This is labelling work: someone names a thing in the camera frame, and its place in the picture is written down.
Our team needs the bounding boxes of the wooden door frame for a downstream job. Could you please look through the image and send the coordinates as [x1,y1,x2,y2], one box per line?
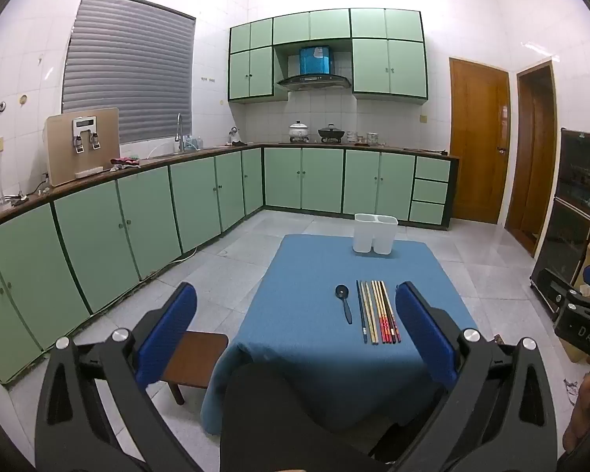
[504,60,557,259]

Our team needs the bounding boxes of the brown wooden door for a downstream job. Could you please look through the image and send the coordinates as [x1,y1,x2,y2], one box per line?
[448,57,511,225]

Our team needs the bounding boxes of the blue table cloth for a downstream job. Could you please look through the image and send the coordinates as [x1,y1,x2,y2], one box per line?
[201,234,465,436]

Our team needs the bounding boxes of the green lower kitchen cabinets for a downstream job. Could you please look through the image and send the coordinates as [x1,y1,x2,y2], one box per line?
[0,144,460,387]

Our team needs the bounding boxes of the person's right hand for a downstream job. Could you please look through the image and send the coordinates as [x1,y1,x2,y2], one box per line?
[563,369,590,453]

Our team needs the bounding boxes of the small brown wooden stool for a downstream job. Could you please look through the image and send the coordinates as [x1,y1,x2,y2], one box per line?
[160,332,229,405]

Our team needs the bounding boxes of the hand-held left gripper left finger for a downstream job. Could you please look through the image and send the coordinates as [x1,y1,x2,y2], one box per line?
[34,282,200,472]

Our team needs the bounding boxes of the blue range hood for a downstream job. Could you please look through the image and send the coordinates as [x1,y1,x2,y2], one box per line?
[277,45,352,92]

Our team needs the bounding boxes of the white plastic utensil holder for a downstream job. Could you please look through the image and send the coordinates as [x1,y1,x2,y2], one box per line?
[352,213,399,255]

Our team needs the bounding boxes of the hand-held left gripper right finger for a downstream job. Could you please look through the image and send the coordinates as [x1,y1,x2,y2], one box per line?
[369,282,557,472]

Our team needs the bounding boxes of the row of assorted chopsticks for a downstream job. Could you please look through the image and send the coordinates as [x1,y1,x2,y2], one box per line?
[356,280,402,345]

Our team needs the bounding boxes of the grey window blind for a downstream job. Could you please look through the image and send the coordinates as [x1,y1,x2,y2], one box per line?
[61,0,196,144]

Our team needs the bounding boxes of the black glass-front cabinet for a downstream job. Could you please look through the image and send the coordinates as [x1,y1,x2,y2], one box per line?
[530,128,590,316]

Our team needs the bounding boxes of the green upper wall cabinets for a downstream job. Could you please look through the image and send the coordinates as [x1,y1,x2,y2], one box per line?
[227,8,428,105]

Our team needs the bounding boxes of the black spoon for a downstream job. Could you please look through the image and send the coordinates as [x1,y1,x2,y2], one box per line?
[335,284,353,325]

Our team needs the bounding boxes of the beige water dispenser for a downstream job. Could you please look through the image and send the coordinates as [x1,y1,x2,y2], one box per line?
[45,107,120,188]

